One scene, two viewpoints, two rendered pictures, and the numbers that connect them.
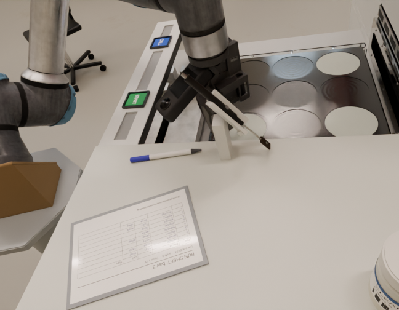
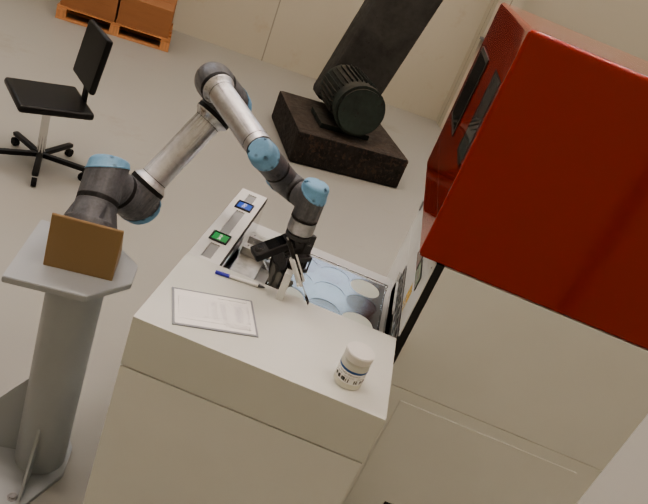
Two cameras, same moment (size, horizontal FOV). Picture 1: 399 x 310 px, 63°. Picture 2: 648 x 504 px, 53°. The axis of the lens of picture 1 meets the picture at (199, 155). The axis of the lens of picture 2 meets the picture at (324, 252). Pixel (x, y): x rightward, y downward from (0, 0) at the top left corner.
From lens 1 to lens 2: 1.21 m
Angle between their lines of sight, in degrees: 26
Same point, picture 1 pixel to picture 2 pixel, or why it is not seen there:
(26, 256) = not seen: outside the picture
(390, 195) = not seen: hidden behind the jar
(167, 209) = (237, 306)
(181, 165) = (249, 289)
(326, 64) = (357, 285)
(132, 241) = (214, 311)
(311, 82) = (342, 290)
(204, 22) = (308, 219)
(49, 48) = (173, 168)
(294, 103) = (326, 296)
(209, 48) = (303, 232)
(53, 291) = (162, 313)
